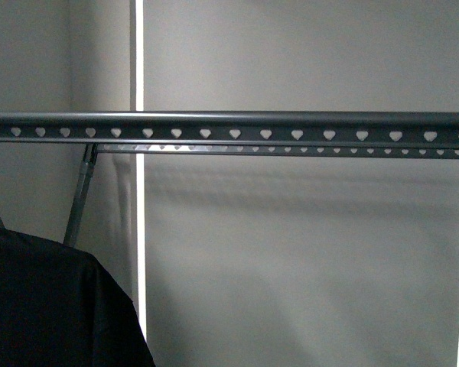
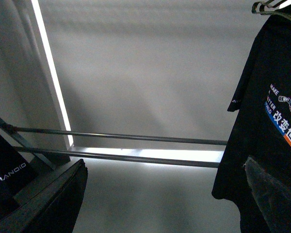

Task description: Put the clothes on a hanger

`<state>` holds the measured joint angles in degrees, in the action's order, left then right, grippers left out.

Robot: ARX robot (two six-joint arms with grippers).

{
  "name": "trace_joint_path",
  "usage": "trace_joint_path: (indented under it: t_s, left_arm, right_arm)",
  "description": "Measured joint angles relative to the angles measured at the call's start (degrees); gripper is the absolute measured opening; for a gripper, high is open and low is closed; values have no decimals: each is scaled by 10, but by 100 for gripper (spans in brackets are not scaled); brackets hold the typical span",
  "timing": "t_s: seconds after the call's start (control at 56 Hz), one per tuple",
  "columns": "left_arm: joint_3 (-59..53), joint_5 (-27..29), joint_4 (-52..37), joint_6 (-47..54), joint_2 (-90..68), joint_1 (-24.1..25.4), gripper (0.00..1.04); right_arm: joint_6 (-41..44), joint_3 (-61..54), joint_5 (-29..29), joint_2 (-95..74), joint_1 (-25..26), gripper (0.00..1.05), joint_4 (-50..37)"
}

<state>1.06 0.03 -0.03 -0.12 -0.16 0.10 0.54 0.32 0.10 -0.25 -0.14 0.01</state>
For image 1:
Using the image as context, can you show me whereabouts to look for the black t-shirt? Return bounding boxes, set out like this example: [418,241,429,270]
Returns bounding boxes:
[0,218,154,366]

